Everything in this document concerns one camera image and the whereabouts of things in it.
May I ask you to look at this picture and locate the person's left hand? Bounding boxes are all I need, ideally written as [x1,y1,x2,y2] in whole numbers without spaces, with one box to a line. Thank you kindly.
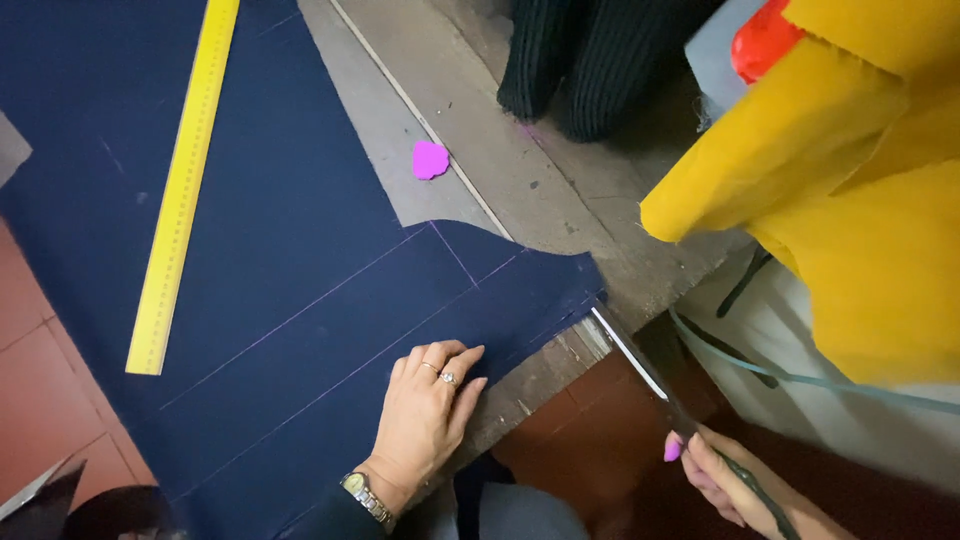
[372,339,489,492]

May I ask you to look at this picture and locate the person's right hand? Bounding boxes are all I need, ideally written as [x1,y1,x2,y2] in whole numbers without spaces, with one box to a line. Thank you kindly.
[663,427,810,540]

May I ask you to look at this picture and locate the black-handled tailor's scissors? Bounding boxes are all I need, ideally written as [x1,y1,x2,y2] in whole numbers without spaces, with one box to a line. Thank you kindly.
[591,304,802,540]

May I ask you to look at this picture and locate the navy blue fabric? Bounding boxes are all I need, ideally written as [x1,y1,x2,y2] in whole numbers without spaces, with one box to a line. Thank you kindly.
[0,0,607,540]

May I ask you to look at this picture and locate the white cloth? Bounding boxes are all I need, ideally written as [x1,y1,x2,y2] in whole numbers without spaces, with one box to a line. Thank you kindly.
[673,247,960,498]

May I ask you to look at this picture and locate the person's grey trousers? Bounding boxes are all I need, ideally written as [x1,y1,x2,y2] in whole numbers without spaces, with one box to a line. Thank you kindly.
[420,480,595,540]

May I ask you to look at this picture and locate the yellow fabric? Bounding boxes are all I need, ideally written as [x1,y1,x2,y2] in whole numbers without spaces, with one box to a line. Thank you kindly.
[639,0,960,388]

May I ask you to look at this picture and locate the metal wristwatch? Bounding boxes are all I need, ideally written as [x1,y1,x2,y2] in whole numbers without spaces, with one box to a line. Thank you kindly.
[339,471,397,534]

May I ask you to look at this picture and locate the pink tailor's chalk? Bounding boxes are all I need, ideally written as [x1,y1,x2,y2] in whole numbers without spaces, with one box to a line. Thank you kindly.
[411,140,451,182]

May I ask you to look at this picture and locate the black ribbed knit garment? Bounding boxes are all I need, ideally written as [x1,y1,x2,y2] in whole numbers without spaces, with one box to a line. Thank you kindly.
[496,0,723,144]

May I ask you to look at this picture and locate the red plastic object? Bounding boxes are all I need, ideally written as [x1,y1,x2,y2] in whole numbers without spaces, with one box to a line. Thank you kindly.
[730,0,808,86]

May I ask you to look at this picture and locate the grey underlay sheet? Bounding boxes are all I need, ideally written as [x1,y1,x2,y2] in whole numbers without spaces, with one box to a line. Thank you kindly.
[297,0,516,243]

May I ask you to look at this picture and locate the dark round object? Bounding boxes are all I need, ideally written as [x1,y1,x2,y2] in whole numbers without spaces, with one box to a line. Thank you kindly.
[63,485,183,540]

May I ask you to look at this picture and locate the yellow ruler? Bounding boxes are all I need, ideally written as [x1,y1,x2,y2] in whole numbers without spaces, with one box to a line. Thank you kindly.
[125,0,241,376]

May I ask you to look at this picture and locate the black flat object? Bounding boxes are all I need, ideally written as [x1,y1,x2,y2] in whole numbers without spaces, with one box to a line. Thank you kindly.
[0,457,88,540]

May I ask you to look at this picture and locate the black cable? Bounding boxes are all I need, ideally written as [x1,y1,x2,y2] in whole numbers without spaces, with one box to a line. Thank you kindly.
[715,247,775,320]
[673,310,781,390]

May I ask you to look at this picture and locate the teal cable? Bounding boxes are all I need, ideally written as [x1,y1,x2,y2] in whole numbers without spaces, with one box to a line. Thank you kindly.
[667,306,960,417]

